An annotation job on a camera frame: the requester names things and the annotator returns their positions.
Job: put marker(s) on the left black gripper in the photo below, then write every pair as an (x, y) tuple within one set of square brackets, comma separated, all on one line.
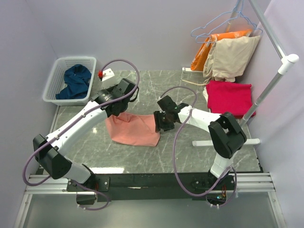
[(109, 90)]

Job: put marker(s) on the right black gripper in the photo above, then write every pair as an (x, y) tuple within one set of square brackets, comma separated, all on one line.
[(159, 124)]

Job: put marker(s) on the pink t-shirt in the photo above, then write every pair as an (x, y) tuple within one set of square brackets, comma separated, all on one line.
[(132, 129)]

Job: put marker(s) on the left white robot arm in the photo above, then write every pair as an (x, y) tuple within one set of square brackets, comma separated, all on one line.
[(53, 149)]

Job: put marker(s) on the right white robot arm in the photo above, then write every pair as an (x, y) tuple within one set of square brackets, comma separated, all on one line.
[(226, 134)]

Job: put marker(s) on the blue t-shirt in basket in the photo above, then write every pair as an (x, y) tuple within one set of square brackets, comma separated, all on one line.
[(77, 80)]

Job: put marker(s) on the red folded t-shirt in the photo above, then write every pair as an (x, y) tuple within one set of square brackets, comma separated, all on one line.
[(229, 97)]

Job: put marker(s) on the orange hanging garment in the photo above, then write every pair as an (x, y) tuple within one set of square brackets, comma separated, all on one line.
[(202, 54)]

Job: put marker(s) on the white plastic laundry basket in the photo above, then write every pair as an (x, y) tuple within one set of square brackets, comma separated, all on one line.
[(56, 84)]

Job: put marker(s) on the beige hanging garment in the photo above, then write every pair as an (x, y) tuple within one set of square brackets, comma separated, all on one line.
[(228, 58)]

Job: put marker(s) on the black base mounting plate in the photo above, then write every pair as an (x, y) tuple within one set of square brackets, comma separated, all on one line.
[(151, 186)]

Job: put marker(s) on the white metal clothes rack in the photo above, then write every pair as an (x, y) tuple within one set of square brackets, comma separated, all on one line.
[(278, 122)]

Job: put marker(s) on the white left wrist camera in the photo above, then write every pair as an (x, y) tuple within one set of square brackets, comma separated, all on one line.
[(108, 78)]

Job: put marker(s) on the aluminium rail frame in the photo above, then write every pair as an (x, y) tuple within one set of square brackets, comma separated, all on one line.
[(247, 182)]

